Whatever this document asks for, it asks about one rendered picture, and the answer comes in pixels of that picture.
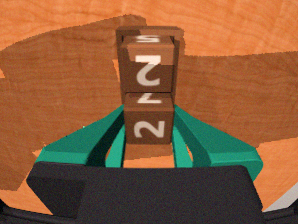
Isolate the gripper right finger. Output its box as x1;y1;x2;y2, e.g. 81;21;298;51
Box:
171;104;264;182

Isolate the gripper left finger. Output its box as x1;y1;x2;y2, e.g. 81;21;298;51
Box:
35;104;127;167

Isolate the brown calendar cube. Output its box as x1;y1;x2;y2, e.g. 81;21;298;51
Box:
120;35;176;93
123;93;175;145

